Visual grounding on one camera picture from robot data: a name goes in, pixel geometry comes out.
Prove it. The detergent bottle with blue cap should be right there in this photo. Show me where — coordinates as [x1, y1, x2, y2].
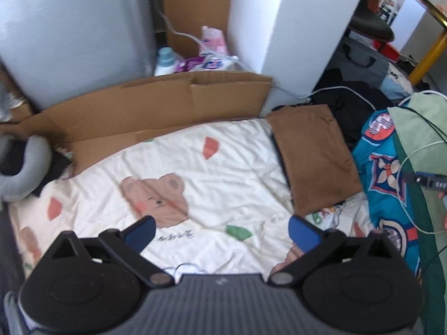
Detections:
[154, 47, 176, 76]

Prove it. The thin white cable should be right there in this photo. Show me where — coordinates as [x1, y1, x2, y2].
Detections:
[396, 90, 447, 235]

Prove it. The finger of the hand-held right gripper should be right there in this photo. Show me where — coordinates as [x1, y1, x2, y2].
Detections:
[403, 172, 428, 188]

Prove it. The brown wooden door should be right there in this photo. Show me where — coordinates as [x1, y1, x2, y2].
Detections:
[160, 0, 234, 58]

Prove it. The dark navy cloth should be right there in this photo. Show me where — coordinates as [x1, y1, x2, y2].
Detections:
[0, 140, 74, 198]

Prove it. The grey appliance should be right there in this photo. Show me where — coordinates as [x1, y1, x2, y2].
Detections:
[0, 0, 158, 112]

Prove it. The green garment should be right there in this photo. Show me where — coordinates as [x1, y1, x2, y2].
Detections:
[387, 94, 447, 335]

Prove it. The grey neck pillow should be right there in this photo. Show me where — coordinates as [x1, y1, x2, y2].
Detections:
[0, 133, 54, 202]

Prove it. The black cable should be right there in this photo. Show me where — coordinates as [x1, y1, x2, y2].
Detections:
[389, 105, 447, 287]

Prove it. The yellow table leg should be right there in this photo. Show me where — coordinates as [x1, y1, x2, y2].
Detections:
[407, 30, 447, 86]

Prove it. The cream bear print blanket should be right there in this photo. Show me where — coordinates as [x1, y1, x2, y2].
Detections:
[7, 117, 379, 280]

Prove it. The white wire rack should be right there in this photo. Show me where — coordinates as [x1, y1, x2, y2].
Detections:
[377, 0, 400, 25]

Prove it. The person's right hand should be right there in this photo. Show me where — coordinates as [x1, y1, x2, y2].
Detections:
[437, 190, 447, 233]

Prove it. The brown printed t-shirt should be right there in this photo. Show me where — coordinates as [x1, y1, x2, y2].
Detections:
[265, 104, 364, 216]

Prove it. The large cardboard sheet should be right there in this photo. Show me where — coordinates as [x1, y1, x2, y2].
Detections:
[0, 70, 274, 177]

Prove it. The teal printed jersey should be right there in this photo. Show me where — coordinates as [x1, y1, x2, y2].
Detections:
[351, 109, 425, 280]

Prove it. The black clothes heap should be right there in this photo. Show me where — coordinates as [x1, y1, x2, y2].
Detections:
[270, 68, 395, 147]

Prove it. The red box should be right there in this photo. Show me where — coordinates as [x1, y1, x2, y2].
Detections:
[371, 38, 403, 61]

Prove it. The black chair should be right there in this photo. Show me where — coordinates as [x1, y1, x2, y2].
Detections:
[344, 0, 395, 44]

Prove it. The pink purple refill pack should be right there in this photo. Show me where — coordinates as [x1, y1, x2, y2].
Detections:
[174, 25, 241, 74]

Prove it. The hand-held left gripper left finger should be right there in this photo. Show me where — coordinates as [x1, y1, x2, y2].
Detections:
[47, 215, 176, 289]

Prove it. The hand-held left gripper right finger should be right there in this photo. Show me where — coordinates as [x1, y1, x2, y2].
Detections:
[267, 215, 402, 288]

